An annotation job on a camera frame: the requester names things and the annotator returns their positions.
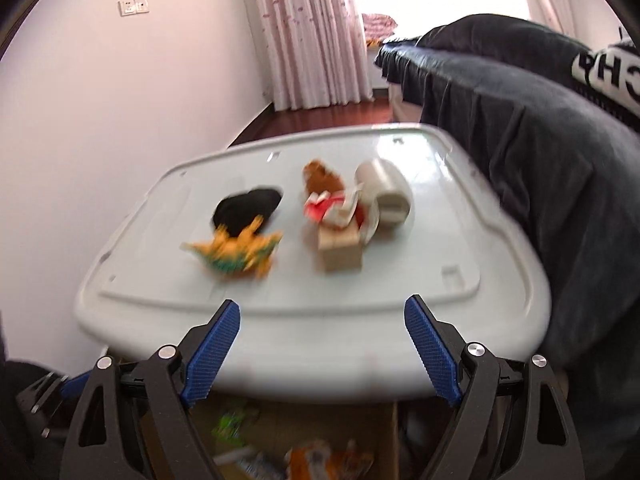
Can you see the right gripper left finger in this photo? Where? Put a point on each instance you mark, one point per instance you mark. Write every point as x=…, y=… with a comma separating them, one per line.
x=106, y=440

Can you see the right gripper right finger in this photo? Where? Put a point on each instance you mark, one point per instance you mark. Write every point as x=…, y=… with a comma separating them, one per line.
x=510, y=419

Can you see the black sock ball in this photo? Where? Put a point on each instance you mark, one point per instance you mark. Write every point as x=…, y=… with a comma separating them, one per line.
x=236, y=212

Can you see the small brown cardboard box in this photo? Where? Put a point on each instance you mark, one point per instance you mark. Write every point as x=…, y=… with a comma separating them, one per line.
x=340, y=250

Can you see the red white wrapper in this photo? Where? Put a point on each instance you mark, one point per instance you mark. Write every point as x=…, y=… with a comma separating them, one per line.
x=336, y=210

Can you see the green snack wrapper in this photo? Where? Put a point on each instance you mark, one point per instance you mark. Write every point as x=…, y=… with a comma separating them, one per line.
x=231, y=424

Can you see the blue tissue pack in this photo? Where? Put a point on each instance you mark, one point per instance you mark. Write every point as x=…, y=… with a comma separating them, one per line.
x=247, y=464

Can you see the orange chip bag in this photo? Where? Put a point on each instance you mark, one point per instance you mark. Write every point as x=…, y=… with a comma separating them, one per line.
x=317, y=460

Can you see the white plastic table lid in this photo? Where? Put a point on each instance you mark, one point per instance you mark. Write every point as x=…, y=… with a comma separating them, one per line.
x=307, y=334

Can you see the beige cylindrical bottle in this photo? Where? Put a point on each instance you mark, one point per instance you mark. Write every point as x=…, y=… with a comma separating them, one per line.
x=384, y=195

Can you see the brown orange sock ball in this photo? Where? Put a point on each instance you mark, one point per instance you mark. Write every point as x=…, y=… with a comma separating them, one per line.
x=321, y=179

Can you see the dark bed blanket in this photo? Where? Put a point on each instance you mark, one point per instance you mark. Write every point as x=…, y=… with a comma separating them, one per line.
x=568, y=173

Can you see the pink patterned cloth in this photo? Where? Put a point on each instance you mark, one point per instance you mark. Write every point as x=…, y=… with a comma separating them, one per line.
x=377, y=27

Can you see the pink curtain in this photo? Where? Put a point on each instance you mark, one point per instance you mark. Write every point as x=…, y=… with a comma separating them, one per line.
x=314, y=51

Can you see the white wall socket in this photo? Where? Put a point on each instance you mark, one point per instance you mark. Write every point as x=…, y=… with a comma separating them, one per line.
x=133, y=7

